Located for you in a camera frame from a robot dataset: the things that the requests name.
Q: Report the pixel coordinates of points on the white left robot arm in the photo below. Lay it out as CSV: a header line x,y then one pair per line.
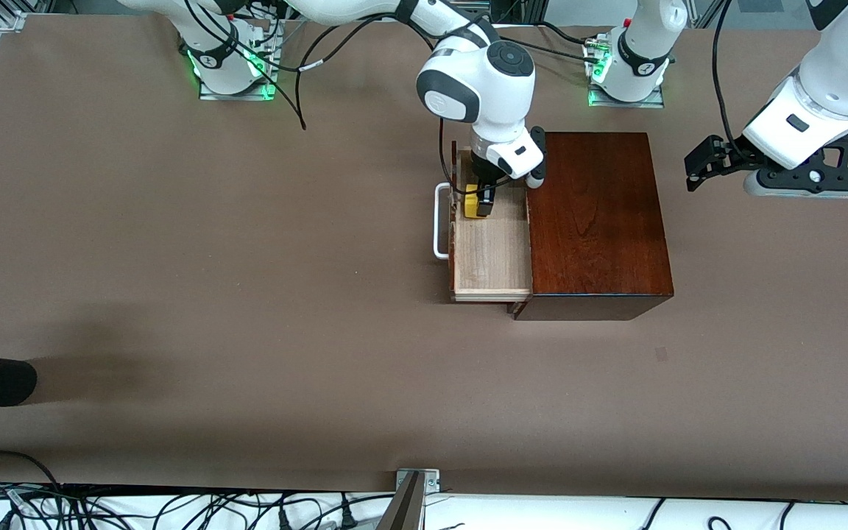
x,y
836,73

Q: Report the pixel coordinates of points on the yellow cube block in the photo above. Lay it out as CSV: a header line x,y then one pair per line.
x,y
471,207

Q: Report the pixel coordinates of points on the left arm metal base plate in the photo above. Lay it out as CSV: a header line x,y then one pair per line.
x,y
626,104

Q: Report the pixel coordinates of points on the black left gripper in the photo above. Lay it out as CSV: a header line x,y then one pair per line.
x,y
727,157

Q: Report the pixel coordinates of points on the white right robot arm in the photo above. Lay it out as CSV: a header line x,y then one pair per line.
x,y
483,81

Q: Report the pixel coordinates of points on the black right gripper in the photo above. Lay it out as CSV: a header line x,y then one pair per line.
x,y
482,176

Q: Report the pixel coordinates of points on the dark brown wooden cabinet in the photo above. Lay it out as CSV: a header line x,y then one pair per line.
x,y
601,221

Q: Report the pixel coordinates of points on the metal bracket with dark post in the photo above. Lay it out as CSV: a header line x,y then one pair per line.
x,y
413,493

